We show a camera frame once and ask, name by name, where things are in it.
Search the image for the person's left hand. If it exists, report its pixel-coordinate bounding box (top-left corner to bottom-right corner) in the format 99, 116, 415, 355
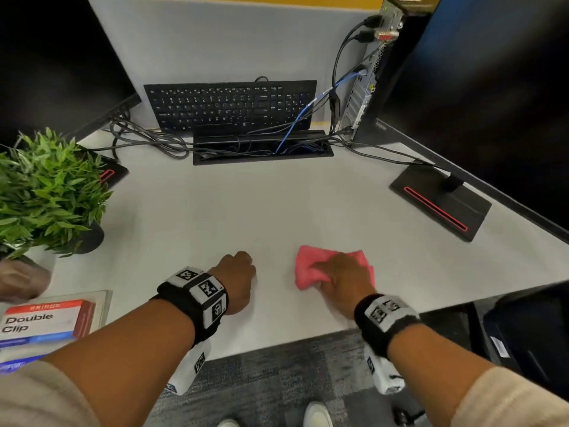
209, 251, 258, 316

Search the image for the person's right hand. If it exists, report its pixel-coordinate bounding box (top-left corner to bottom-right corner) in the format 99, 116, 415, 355
309, 251, 379, 323

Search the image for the pink cloth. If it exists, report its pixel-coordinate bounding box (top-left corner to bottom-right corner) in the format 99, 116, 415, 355
295, 245, 376, 291

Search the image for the clear pen case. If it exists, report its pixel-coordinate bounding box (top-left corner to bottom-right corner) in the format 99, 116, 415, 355
0, 289, 113, 374

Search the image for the red white clip box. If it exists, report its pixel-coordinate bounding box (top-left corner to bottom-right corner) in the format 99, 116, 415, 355
0, 299, 97, 348

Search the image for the bushy small-leaf potted plant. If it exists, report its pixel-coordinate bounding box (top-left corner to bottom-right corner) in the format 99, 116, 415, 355
0, 128, 114, 259

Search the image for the coffee cup with black lid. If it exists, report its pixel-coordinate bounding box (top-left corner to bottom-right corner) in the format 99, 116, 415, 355
0, 257, 52, 304

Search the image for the blue white clip box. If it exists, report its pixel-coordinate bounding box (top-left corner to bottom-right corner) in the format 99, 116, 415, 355
0, 354, 50, 374

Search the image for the person's right forearm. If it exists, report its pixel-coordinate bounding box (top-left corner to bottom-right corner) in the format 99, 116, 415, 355
386, 324, 497, 427

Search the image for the person's left forearm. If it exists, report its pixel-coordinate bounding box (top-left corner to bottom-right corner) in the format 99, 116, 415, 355
42, 299, 196, 427

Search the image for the black left wrist band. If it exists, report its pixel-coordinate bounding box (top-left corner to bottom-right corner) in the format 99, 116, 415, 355
151, 266, 229, 348

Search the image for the white table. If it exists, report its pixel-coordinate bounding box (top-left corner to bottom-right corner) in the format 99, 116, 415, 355
0, 124, 569, 365

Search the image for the black table leg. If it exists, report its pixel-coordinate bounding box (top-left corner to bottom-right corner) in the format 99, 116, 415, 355
469, 302, 488, 352

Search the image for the black monitor stand base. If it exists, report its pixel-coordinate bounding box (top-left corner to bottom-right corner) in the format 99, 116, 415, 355
78, 146, 130, 190
389, 163, 493, 243

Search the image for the black desktop computer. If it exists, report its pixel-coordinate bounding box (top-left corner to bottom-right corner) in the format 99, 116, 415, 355
340, 0, 445, 145

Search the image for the black keyboard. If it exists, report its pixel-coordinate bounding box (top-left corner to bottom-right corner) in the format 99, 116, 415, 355
143, 79, 318, 135

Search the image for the black under-desk box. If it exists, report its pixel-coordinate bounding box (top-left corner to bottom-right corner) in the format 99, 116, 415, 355
482, 282, 569, 390

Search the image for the beige right sleeve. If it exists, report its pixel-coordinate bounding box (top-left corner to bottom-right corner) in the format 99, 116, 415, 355
451, 367, 569, 427

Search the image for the beige sleeve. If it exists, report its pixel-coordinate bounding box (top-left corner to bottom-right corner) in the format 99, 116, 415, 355
451, 367, 569, 427
0, 359, 101, 427

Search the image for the black monitor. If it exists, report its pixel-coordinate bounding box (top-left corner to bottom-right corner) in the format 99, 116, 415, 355
355, 0, 569, 245
0, 0, 142, 149

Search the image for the beige left sleeve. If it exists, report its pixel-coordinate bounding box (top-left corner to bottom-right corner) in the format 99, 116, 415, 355
0, 359, 101, 427

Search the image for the grey desk partition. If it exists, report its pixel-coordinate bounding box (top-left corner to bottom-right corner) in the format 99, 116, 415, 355
87, 0, 383, 132

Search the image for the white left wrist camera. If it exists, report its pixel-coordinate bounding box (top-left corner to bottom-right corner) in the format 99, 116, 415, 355
165, 340, 212, 396

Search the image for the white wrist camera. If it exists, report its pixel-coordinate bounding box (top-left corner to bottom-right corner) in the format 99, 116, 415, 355
363, 344, 406, 396
165, 340, 212, 396

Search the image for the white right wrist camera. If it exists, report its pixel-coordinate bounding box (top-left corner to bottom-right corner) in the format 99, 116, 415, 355
363, 344, 406, 396

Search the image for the black monitor cable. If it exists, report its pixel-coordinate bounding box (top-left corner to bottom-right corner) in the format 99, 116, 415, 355
340, 139, 439, 167

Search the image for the black desk cable tray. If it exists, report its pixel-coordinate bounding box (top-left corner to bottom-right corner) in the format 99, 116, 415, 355
192, 130, 334, 167

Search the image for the black floor cable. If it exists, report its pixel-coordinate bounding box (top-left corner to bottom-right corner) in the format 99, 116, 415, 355
393, 407, 427, 427

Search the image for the bundle of black cables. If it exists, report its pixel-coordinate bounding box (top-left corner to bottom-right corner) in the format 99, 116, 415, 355
78, 109, 196, 160

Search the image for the blue cable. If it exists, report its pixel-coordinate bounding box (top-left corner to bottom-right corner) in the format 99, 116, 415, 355
274, 69, 369, 155

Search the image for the black computer cable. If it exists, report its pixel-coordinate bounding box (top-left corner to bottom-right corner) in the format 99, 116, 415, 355
331, 15, 383, 129
340, 30, 376, 129

